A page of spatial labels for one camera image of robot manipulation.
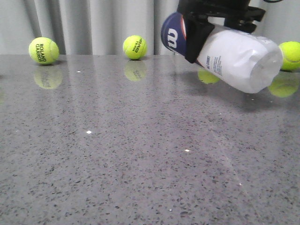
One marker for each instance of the Head Team tennis ball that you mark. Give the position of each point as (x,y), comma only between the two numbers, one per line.
(135,47)

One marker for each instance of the plain yellow tennis ball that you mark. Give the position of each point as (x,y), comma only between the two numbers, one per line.
(291,55)

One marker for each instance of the grey pleated curtain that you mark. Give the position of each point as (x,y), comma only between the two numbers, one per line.
(86,27)

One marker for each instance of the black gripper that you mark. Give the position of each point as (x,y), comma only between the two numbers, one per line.
(238,15)

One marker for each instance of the white blue tennis ball can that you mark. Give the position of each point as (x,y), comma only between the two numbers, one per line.
(245,62)

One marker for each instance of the Roland Garros tennis ball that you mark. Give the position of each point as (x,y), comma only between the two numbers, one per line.
(43,50)

